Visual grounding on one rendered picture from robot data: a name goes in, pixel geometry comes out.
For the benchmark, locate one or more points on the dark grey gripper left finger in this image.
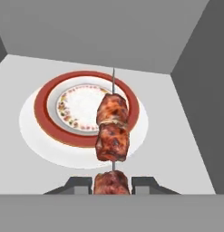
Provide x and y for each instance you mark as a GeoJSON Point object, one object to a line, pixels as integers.
{"type": "Point", "coordinates": [78, 182]}

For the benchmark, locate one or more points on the red rimmed floral plate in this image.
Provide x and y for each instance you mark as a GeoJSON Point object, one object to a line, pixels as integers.
{"type": "Point", "coordinates": [71, 105]}

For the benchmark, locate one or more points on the white round microwave turntable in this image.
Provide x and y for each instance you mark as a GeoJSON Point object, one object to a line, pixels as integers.
{"type": "Point", "coordinates": [34, 133]}

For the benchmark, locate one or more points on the brown kebab skewer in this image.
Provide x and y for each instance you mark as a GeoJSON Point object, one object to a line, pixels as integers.
{"type": "Point", "coordinates": [112, 136]}

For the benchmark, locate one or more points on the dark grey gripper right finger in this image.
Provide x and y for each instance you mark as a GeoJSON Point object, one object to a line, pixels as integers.
{"type": "Point", "coordinates": [143, 182]}

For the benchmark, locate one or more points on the grey microwave oven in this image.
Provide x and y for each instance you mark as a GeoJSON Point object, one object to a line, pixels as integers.
{"type": "Point", "coordinates": [189, 45]}

